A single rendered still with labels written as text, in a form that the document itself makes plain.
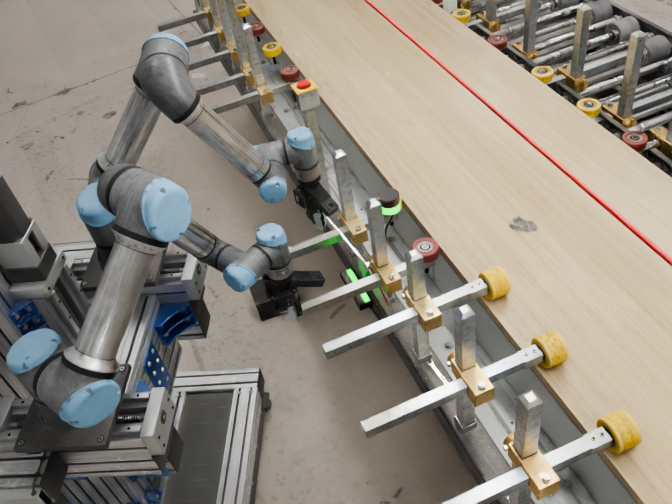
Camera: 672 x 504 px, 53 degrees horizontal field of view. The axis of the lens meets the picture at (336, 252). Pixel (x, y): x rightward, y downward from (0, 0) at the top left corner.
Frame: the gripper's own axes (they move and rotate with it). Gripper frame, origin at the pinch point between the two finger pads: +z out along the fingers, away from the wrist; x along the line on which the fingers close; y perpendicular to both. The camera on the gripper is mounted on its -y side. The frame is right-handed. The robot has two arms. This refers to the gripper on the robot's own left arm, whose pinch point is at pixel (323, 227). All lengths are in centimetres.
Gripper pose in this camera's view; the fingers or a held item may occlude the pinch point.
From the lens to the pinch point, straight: 212.5
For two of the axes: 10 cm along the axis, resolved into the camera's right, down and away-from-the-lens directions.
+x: -7.4, 5.4, -4.0
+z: 1.4, 7.1, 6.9
